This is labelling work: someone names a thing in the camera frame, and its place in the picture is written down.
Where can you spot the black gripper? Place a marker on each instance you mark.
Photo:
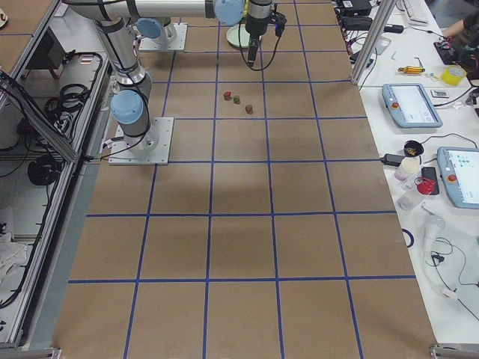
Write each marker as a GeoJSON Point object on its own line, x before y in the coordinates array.
{"type": "Point", "coordinates": [256, 23]}

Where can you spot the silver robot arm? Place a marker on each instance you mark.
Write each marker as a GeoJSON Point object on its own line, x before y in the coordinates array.
{"type": "Point", "coordinates": [110, 19]}
{"type": "Point", "coordinates": [160, 30]}

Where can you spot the pale green plate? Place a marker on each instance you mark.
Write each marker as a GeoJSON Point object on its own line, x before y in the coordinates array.
{"type": "Point", "coordinates": [238, 37]}

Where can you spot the gold cylinder tool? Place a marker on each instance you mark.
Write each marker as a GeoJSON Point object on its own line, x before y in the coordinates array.
{"type": "Point", "coordinates": [411, 70]}

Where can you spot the far teach pendant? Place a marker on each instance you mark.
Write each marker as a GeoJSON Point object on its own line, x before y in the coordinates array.
{"type": "Point", "coordinates": [409, 106]}

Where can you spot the teach pendant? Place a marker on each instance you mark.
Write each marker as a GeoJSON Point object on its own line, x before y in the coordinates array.
{"type": "Point", "coordinates": [458, 169]}
{"type": "Point", "coordinates": [409, 106]}

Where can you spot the black power adapter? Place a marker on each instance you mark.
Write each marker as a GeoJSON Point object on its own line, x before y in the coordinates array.
{"type": "Point", "coordinates": [392, 160]}

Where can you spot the black bowl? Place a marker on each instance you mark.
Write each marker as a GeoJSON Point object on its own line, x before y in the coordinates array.
{"type": "Point", "coordinates": [413, 149]}

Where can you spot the yellow tape roll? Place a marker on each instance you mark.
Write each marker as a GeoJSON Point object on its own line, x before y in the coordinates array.
{"type": "Point", "coordinates": [453, 75]}

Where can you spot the white paper cup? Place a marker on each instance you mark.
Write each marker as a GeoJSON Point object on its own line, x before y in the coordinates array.
{"type": "Point", "coordinates": [408, 167]}

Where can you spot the black smartphone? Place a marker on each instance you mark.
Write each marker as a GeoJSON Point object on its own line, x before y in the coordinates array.
{"type": "Point", "coordinates": [430, 174]}

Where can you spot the red round object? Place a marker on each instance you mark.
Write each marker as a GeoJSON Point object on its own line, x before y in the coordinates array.
{"type": "Point", "coordinates": [424, 186]}

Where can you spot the near teach pendant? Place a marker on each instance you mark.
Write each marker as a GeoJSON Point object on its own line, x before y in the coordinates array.
{"type": "Point", "coordinates": [458, 169]}

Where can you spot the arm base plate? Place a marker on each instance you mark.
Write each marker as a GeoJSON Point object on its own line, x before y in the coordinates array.
{"type": "Point", "coordinates": [154, 148]}
{"type": "Point", "coordinates": [148, 45]}

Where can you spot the aluminium frame post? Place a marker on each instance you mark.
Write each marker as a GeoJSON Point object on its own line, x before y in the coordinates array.
{"type": "Point", "coordinates": [379, 22]}

